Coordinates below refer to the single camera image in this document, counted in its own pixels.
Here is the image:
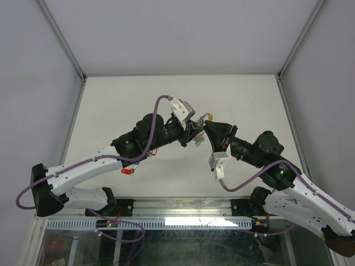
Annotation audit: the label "aluminium frame post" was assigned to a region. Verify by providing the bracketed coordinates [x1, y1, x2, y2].
[34, 0, 87, 81]
[277, 0, 328, 80]

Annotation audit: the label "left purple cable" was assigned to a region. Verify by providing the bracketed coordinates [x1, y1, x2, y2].
[16, 95, 174, 244]

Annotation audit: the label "red key tag white label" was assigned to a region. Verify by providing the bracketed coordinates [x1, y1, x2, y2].
[148, 149, 158, 157]

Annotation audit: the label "purple cable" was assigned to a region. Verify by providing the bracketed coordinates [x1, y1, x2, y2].
[16, 95, 174, 244]
[217, 159, 355, 239]

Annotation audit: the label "right aluminium frame post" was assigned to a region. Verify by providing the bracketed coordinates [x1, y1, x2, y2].
[277, 0, 328, 80]

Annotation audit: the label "aluminium mounting rail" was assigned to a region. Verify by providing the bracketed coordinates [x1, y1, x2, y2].
[35, 196, 281, 217]

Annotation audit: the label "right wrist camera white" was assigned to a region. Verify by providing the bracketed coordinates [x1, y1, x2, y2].
[209, 146, 232, 181]

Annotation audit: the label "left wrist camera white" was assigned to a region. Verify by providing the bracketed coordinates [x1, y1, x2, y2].
[170, 97, 195, 130]

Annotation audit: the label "large grey keyring yellow handle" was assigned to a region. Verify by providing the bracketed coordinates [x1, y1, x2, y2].
[192, 112, 213, 142]

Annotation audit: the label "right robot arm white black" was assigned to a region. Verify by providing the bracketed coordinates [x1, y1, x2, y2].
[204, 121, 354, 258]

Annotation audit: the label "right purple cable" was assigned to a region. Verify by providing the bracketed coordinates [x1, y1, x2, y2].
[217, 159, 355, 239]

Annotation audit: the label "red key tag with key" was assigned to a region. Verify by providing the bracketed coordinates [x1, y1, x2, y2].
[121, 168, 135, 175]

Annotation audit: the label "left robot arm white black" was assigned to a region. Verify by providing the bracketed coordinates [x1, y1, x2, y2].
[31, 114, 204, 217]

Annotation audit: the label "left aluminium frame post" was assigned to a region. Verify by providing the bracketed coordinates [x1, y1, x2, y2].
[34, 0, 87, 81]

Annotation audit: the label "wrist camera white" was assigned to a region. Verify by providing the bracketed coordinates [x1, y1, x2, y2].
[170, 97, 195, 130]
[209, 146, 232, 181]

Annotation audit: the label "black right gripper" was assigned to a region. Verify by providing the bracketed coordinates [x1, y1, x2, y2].
[202, 120, 264, 169]

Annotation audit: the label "green key tag right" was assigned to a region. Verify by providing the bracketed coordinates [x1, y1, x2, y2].
[195, 140, 203, 147]

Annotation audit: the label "grey slotted cable duct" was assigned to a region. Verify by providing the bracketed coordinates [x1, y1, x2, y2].
[47, 217, 252, 231]

